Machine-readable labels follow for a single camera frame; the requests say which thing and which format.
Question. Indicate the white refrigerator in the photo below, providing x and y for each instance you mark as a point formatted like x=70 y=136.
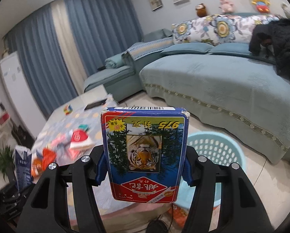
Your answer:
x=20 y=94

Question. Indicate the teal sofa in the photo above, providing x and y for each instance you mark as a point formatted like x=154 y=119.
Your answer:
x=245 y=96

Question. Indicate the colourful puzzle cube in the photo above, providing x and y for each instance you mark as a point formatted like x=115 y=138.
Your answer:
x=68 y=109

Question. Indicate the floral long pillow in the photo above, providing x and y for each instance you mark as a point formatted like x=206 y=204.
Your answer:
x=219 y=29

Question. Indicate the scale pattern tablecloth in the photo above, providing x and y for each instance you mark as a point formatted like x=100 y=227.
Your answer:
x=112 y=211

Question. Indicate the pink pig plush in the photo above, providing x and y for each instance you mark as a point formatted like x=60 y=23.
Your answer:
x=226 y=6

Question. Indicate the folded teal blanket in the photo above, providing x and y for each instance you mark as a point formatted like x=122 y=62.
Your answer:
x=114 y=62

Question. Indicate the teal small cup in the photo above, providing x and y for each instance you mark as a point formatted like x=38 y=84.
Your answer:
x=84 y=127

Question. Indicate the brown monkey plush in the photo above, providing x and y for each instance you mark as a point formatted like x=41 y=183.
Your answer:
x=201 y=10

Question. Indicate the red white paper cup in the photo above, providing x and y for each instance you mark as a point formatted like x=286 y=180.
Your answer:
x=80 y=140

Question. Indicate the black jacket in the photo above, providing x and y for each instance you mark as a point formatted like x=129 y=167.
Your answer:
x=277 y=35

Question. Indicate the light blue plastic basket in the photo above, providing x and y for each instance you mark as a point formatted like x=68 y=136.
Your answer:
x=217 y=147

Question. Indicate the yellow pikachu plush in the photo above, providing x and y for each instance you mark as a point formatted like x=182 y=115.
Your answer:
x=262 y=6

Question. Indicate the orange plastic bag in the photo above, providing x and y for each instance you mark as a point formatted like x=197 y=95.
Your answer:
x=41 y=161

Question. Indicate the green potted plant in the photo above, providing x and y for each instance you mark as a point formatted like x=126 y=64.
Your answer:
x=7 y=165

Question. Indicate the orange cardboard box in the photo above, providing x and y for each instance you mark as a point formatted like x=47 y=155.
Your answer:
x=179 y=215

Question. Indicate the teal flat cushion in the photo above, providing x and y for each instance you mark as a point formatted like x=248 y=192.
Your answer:
x=232 y=49
x=187 y=48

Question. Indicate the cream sheer curtain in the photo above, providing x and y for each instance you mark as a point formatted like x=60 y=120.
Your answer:
x=67 y=44

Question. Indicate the white blue carton box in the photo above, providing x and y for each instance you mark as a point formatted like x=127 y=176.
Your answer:
x=23 y=159

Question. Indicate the white teddy bear plush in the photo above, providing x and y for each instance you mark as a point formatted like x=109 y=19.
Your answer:
x=286 y=9

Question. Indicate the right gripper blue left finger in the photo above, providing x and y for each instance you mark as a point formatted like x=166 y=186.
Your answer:
x=63 y=198

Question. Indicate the black smartphone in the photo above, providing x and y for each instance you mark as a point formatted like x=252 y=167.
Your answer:
x=95 y=104

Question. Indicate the blue curtain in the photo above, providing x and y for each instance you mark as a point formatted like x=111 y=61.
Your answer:
x=101 y=29

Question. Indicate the blue tiger playing card box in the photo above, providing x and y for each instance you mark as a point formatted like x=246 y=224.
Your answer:
x=145 y=151

